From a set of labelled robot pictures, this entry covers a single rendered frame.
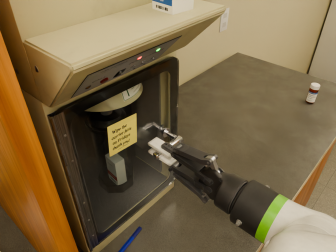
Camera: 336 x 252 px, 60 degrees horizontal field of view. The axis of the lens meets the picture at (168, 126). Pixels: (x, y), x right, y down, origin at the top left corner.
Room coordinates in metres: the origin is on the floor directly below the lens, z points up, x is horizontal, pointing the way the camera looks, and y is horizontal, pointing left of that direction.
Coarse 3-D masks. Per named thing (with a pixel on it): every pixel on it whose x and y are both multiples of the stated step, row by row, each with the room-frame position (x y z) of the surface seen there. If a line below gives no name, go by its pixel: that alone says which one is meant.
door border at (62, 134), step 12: (60, 120) 0.38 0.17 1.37; (60, 132) 0.38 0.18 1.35; (72, 156) 0.38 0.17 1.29; (72, 168) 0.38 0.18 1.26; (72, 180) 0.37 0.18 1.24; (84, 192) 0.39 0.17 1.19; (84, 204) 0.38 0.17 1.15; (84, 216) 0.38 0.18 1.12; (84, 228) 0.37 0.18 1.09; (96, 240) 0.38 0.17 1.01
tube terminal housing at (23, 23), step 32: (0, 0) 0.39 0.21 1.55; (32, 0) 0.40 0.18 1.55; (64, 0) 0.43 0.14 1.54; (96, 0) 0.47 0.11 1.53; (128, 0) 0.52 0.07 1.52; (32, 32) 0.39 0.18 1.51; (32, 96) 0.39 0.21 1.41; (64, 192) 0.39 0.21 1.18; (160, 192) 0.57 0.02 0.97; (128, 224) 0.47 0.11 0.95
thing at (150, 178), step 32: (160, 64) 0.55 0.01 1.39; (96, 96) 0.44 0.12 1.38; (128, 96) 0.49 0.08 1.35; (160, 96) 0.55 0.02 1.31; (96, 128) 0.43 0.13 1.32; (160, 128) 0.55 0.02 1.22; (96, 160) 0.42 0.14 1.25; (128, 160) 0.47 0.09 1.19; (160, 160) 0.55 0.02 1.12; (96, 192) 0.41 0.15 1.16; (128, 192) 0.47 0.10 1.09; (96, 224) 0.39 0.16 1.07
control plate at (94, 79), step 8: (176, 40) 0.49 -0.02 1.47; (152, 48) 0.43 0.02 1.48; (160, 48) 0.46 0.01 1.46; (136, 56) 0.41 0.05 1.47; (144, 56) 0.44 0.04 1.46; (152, 56) 0.48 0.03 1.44; (112, 64) 0.37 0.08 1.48; (120, 64) 0.39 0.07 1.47; (128, 64) 0.42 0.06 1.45; (136, 64) 0.46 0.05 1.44; (96, 72) 0.35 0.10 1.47; (104, 72) 0.37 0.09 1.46; (112, 72) 0.40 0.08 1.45; (88, 80) 0.36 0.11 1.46; (96, 80) 0.38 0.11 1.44; (80, 88) 0.37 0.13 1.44; (88, 88) 0.39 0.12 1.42; (72, 96) 0.38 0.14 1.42
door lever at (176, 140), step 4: (168, 128) 0.57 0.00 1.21; (164, 132) 0.56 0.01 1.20; (168, 132) 0.56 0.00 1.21; (164, 136) 0.56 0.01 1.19; (168, 136) 0.55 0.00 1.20; (172, 136) 0.54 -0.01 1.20; (176, 136) 0.54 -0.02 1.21; (180, 136) 0.54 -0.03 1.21; (172, 140) 0.52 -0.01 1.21; (176, 140) 0.52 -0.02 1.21; (180, 140) 0.53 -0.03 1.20; (172, 144) 0.51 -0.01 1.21; (176, 144) 0.52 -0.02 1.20; (156, 152) 0.48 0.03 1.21; (156, 156) 0.47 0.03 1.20; (160, 156) 0.48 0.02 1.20
